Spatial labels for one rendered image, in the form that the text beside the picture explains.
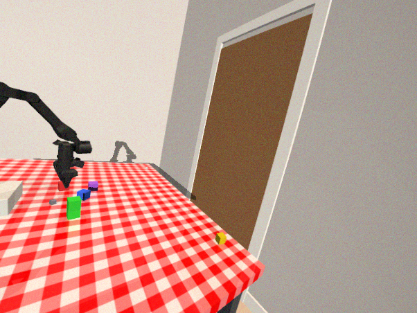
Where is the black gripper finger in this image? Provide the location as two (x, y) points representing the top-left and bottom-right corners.
(60, 177), (74, 188)
(53, 166), (61, 181)

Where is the red block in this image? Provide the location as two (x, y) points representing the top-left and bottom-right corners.
(57, 181), (69, 191)

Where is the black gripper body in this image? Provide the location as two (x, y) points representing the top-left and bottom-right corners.
(53, 154), (78, 177)

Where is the purple block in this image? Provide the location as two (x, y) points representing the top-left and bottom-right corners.
(88, 181), (98, 192)

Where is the small yellow block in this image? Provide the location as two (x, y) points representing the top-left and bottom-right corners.
(215, 232), (227, 244)

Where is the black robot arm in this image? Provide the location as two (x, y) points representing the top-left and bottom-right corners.
(0, 82), (93, 169)

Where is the blue block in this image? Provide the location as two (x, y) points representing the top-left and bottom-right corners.
(77, 189), (91, 201)

